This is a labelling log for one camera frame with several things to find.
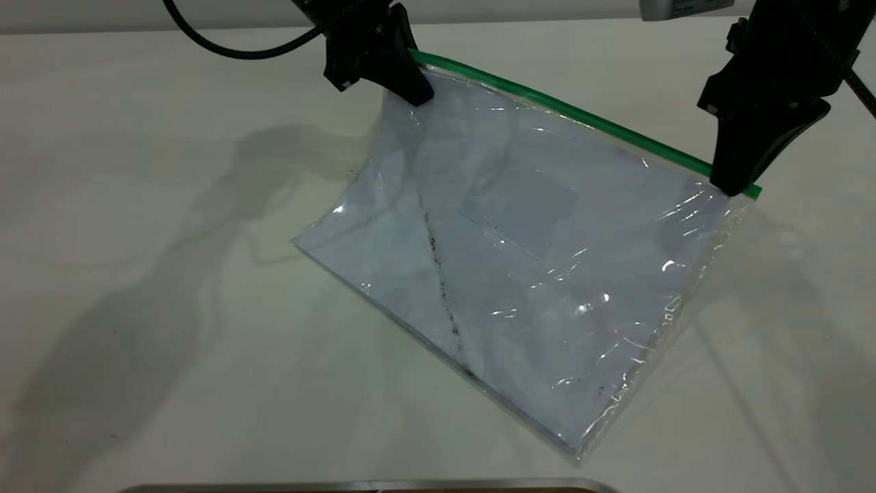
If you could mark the silver metal edge strip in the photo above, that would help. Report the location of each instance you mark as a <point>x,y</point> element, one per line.
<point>342,487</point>

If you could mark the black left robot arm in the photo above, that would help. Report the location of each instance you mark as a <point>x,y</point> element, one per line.
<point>308,7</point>

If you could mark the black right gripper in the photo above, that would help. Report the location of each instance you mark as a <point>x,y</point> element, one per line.
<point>780,55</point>

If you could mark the clear zipper bag green zip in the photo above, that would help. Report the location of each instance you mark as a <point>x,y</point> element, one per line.
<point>547,287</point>

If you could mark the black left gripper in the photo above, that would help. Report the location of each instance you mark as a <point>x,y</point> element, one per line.
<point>359,41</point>

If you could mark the white paper sheet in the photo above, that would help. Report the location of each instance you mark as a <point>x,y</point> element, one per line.
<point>520,322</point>

